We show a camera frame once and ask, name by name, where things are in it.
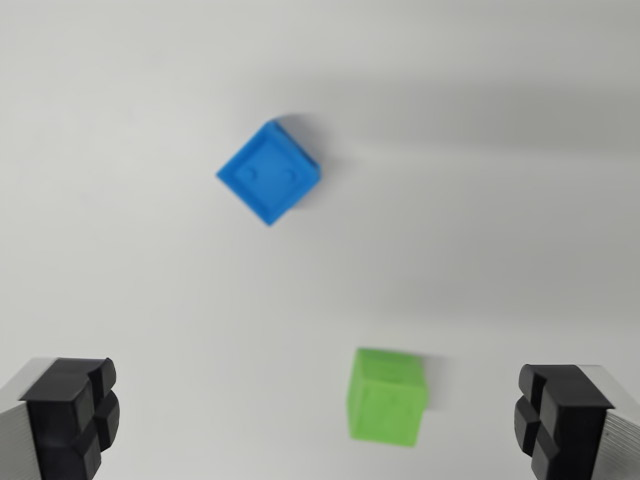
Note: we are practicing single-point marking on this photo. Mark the black padded gripper right finger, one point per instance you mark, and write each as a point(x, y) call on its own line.
point(570, 425)

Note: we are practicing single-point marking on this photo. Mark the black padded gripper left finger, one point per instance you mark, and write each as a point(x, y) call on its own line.
point(55, 420)

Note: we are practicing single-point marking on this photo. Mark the blue soft cube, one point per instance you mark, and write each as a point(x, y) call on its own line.
point(267, 172)

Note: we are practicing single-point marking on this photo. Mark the green soft cube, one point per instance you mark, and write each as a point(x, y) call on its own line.
point(387, 400)

